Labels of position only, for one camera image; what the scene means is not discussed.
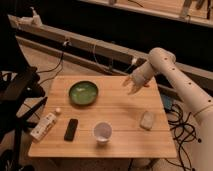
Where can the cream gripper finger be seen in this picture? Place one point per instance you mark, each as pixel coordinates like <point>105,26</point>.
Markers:
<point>135,88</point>

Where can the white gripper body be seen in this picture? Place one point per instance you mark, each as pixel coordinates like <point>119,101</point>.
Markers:
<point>139,77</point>

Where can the white plastic cup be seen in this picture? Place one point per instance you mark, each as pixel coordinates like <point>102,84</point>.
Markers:
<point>102,132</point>

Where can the black chair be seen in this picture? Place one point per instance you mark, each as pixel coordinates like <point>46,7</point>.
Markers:
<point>20,95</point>

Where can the white wall plug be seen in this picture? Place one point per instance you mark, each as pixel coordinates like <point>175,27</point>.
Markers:
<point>134,61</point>

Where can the white sponge block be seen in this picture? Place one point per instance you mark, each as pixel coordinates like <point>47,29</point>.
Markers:
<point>147,120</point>

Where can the white spray bottle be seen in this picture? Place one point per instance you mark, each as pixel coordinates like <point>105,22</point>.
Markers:
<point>36,17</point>

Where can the wooden table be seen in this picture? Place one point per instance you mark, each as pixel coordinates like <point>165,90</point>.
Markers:
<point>116,125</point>

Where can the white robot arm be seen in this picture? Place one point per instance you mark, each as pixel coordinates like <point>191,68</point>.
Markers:
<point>195,98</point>

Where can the green bowl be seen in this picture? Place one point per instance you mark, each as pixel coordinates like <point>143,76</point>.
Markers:
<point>83,93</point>

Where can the long wooden beam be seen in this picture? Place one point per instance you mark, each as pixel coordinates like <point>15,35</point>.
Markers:
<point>202,77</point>

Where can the blue box on floor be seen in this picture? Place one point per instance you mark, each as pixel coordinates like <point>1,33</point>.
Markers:
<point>167,101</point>

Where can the black remote control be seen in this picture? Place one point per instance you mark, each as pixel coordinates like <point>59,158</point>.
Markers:
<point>71,129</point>

